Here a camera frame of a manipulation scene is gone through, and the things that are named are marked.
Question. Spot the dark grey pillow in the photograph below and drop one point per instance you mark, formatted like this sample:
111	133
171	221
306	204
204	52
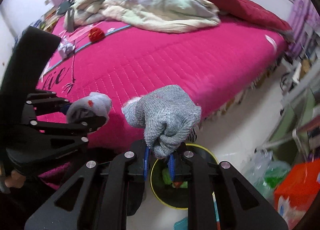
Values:
63	7

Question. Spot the small red sock ball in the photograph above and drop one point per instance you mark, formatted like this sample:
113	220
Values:
95	35

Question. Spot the grey sock red mark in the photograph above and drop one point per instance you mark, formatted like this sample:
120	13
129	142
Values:
93	110

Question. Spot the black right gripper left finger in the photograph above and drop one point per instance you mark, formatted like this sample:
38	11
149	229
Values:
97	196

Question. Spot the large red sock ball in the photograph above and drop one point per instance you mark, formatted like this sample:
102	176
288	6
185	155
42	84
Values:
177	184

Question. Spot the crumpled paper on bed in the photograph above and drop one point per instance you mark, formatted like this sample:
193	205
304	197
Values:
65	48

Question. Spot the black bin yellow rim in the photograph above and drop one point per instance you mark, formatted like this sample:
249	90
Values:
166	194

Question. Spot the pale green rumpled blanket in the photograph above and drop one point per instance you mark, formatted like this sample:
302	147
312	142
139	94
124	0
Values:
169	16

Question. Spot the green fluffy sock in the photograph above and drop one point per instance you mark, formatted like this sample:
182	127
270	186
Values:
167	180

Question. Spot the grey sock ball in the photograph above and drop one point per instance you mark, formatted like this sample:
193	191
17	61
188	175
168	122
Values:
167	116

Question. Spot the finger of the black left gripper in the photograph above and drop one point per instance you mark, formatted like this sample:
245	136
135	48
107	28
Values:
67	125
39	103

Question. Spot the pink quilted bedspread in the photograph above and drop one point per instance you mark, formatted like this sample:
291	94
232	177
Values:
212	65

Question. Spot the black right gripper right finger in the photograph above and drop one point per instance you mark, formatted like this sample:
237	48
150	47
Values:
219	197

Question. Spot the white green shelf unit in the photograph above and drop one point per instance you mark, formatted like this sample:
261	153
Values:
289	140

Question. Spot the clear green plastic bag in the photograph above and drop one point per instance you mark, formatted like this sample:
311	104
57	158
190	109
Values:
265	173

